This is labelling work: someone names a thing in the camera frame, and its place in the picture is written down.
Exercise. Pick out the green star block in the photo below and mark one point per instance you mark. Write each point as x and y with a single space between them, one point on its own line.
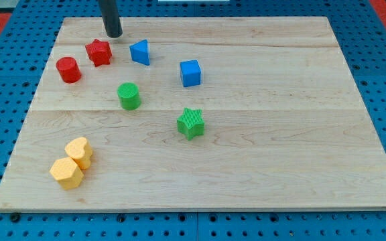
190 123

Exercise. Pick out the green cylinder block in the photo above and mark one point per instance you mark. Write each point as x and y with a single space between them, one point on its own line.
129 97

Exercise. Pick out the yellow heart block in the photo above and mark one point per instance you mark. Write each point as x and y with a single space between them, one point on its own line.
80 151

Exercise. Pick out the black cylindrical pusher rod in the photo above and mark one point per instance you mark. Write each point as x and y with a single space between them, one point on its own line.
111 19

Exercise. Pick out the blue perforated base panel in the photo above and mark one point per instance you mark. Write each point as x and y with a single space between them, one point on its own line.
26 43

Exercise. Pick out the light wooden board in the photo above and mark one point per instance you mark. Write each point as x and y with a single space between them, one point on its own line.
286 129

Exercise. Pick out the blue cube block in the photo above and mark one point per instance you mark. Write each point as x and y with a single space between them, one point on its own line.
190 73

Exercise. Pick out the red cylinder block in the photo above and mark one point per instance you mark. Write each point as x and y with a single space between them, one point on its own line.
68 70

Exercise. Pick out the blue triangle block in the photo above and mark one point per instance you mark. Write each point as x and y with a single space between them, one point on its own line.
140 52

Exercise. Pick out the yellow hexagon block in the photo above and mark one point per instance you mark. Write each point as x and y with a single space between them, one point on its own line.
67 173

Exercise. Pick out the red star block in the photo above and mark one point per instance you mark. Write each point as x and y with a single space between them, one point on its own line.
99 52

